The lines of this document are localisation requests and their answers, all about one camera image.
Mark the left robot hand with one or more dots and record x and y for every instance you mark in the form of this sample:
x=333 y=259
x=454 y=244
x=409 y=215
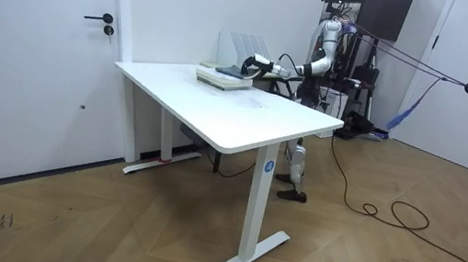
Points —
x=259 y=62

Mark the grey book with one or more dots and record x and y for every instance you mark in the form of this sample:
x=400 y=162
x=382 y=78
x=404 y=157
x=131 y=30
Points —
x=230 y=71

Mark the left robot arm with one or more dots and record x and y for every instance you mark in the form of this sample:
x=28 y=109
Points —
x=331 y=43

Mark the white file rack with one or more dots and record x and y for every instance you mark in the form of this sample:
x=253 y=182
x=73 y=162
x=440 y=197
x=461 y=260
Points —
x=237 y=48

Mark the pale green thick book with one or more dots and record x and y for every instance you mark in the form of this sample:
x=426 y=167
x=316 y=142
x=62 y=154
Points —
x=222 y=86

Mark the pale green thin book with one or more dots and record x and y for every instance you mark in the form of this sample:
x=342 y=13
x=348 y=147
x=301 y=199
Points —
x=211 y=65

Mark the white standing desk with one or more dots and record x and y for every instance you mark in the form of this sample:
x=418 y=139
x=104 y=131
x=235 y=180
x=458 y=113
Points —
x=227 y=116

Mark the white box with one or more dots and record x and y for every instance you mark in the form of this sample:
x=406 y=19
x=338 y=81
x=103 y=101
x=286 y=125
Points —
x=335 y=106

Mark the grey power strip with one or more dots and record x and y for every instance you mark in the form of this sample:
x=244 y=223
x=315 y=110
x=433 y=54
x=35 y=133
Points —
x=193 y=135

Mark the robot legs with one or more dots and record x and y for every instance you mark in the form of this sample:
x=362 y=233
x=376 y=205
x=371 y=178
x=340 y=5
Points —
x=298 y=159

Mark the black tripod stand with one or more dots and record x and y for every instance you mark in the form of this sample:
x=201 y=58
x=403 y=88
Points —
x=365 y=76

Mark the black floor device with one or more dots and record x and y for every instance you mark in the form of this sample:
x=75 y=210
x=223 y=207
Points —
x=356 y=123

